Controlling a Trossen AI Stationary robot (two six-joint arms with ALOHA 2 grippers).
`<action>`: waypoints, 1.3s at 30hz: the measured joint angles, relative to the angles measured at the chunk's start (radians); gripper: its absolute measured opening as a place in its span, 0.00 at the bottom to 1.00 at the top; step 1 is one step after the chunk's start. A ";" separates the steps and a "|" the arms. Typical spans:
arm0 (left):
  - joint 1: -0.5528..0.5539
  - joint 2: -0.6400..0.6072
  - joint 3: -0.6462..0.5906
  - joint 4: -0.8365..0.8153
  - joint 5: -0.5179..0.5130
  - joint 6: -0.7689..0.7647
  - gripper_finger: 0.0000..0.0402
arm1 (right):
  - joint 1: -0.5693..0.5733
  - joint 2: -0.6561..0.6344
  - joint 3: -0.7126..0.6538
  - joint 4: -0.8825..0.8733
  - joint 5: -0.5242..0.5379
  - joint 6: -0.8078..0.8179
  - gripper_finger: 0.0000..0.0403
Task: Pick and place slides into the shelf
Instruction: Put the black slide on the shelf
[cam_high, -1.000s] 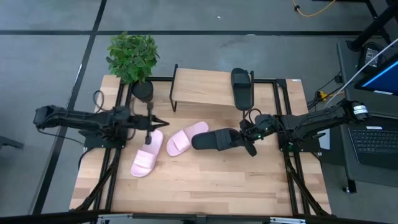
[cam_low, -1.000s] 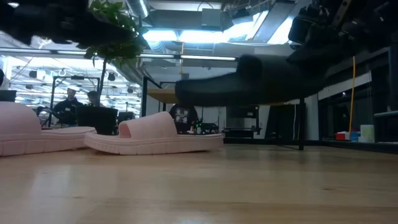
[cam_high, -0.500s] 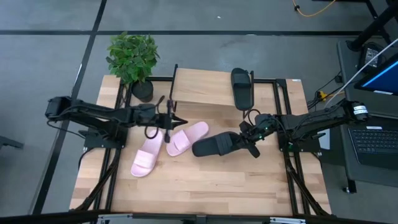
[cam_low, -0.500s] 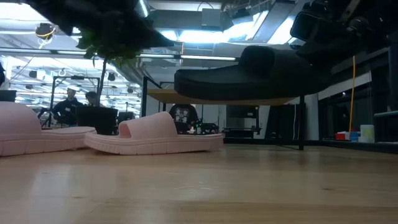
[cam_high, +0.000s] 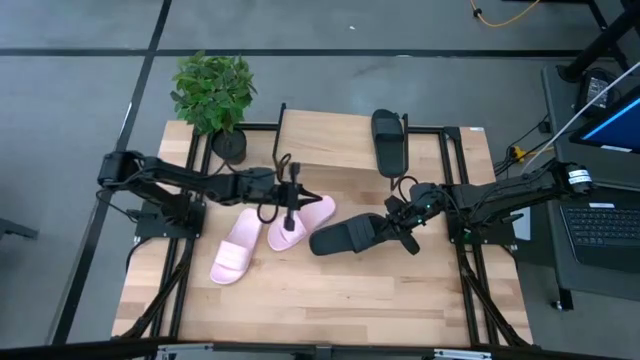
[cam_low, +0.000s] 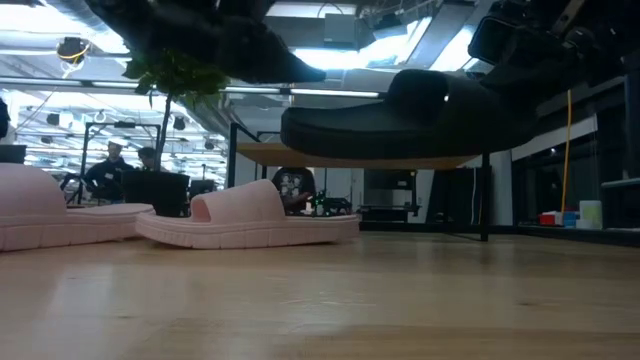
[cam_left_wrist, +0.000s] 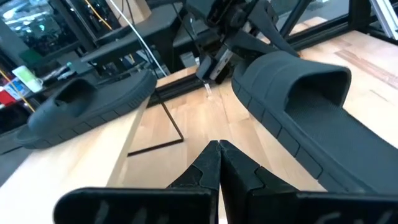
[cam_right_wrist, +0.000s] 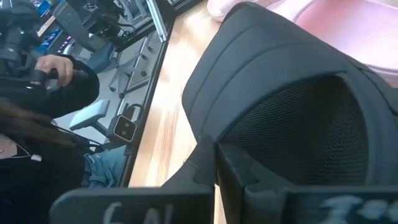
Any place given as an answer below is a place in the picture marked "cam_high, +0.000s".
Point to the black round plant pot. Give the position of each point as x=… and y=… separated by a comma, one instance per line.
x=229, y=147

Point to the black laptop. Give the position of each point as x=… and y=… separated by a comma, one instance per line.
x=565, y=270

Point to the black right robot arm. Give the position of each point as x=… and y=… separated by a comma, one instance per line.
x=500, y=192

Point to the monitor with blue screen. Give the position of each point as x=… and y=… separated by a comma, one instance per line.
x=615, y=125

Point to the yellow power plug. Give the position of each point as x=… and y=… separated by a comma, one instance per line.
x=520, y=152

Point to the black laptop keyboard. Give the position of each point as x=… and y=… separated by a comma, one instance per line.
x=600, y=232

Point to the black power adapter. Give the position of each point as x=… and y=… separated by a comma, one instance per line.
x=595, y=90

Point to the grey chair base leg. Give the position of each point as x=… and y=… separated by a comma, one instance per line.
x=15, y=230

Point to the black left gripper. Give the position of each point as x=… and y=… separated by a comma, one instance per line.
x=290, y=196

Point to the wooden shelf black metal frame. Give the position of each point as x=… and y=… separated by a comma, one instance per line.
x=325, y=137

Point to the silver aluminium bracket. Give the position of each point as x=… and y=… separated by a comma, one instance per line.
x=462, y=355
x=185, y=352

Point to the pink foam slide sandal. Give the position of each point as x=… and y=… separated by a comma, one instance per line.
x=317, y=212
x=232, y=260

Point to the black stand leg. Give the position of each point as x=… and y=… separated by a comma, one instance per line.
x=600, y=45

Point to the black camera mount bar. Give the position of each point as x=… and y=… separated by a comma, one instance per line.
x=100, y=350

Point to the green artificial leafy plant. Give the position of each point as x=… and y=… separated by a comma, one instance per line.
x=212, y=90

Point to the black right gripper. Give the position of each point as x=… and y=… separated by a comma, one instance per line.
x=417, y=212

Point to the black aluminium table frame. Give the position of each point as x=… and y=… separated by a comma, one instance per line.
x=425, y=129

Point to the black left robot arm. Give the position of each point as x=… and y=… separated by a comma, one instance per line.
x=175, y=175

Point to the black foam slide sandal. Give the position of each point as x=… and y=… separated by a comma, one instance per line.
x=387, y=145
x=345, y=235

